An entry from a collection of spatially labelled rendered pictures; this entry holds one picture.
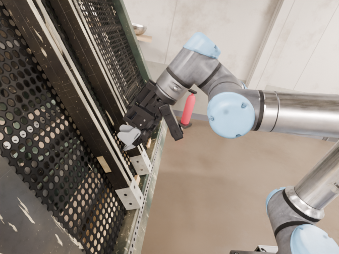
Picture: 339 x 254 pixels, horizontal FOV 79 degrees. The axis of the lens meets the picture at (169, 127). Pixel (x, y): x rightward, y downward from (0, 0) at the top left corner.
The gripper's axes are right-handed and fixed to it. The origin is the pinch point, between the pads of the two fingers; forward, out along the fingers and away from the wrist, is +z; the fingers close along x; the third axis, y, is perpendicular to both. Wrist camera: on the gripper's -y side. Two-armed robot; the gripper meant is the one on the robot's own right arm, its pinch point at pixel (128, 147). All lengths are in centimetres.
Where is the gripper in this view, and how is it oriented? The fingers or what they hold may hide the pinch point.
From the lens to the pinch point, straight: 60.5
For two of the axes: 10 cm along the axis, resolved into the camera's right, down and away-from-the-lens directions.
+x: 0.6, 5.0, -8.6
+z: -6.3, 6.8, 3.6
